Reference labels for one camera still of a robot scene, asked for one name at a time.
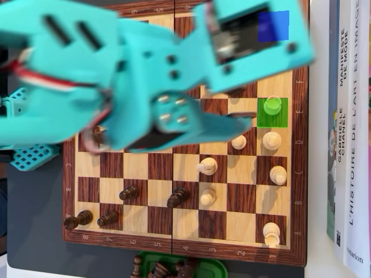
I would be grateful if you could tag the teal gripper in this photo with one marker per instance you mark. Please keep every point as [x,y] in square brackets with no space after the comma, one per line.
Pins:
[138,114]

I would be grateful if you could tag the light wooden rook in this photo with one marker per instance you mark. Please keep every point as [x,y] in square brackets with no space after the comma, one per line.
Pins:
[272,107]
[271,231]

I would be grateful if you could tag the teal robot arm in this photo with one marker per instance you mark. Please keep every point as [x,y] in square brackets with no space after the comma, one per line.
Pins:
[72,55]

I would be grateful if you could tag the teal perforated robot base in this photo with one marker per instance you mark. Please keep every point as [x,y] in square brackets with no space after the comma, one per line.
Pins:
[32,157]

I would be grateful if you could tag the dark wooden chess piece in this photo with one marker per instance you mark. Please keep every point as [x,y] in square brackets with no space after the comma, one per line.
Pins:
[135,267]
[178,265]
[159,269]

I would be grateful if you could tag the light wooden pawn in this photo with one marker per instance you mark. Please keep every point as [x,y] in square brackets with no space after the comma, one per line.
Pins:
[208,197]
[239,142]

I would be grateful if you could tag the light wooden knight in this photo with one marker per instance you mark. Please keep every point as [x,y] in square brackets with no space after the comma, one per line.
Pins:
[208,166]

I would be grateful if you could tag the light wooden king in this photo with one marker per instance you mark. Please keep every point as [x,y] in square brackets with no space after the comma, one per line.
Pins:
[271,141]

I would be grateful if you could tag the dark wooden bishop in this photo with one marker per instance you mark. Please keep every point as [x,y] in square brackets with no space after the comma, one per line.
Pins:
[178,197]

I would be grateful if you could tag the folding wooden chessboard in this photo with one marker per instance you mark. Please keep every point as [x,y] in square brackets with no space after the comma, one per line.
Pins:
[162,188]

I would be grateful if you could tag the light wooden bishop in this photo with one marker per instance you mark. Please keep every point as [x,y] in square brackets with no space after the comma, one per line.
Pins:
[278,173]

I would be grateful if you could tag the dark wooden pawn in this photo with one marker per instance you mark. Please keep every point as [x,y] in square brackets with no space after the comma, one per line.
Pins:
[130,192]
[108,218]

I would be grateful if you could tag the blue illustrated book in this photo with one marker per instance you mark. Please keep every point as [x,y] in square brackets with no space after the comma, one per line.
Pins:
[331,173]

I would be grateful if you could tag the captured dark pieces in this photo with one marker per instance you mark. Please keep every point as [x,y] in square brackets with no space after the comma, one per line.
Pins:
[188,267]

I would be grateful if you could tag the green plastic tray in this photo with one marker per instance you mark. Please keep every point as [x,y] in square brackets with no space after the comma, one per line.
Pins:
[211,269]

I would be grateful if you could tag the white Gabrielle Chanel book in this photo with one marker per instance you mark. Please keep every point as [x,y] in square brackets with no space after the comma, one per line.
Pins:
[343,188]

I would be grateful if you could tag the dark wooden rook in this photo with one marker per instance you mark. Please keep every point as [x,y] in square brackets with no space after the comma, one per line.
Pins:
[82,217]

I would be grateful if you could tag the white art history book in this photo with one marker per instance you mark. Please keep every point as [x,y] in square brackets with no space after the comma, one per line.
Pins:
[362,173]

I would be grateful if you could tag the pink book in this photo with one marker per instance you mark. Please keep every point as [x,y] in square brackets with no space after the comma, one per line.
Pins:
[369,78]

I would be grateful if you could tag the dark grey desk mat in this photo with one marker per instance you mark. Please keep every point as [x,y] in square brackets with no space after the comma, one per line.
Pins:
[37,202]

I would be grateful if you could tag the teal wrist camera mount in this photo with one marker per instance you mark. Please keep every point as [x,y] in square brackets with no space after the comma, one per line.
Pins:
[249,37]

